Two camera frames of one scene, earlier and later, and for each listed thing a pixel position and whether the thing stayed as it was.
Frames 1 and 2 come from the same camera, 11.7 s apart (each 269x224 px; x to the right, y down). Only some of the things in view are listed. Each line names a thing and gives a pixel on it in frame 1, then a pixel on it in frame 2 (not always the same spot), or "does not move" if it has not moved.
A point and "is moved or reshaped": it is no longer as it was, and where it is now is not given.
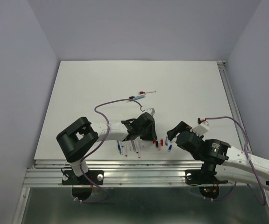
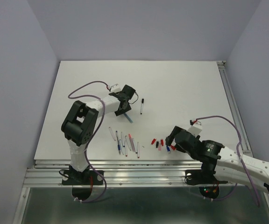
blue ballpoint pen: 119,147 does not move
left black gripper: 152,135 -> 118,113
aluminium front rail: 148,174 does not move
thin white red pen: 144,92 is moved or reshaped
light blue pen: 138,97 -> 128,117
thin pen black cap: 136,150 does not move
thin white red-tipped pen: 126,148 does not move
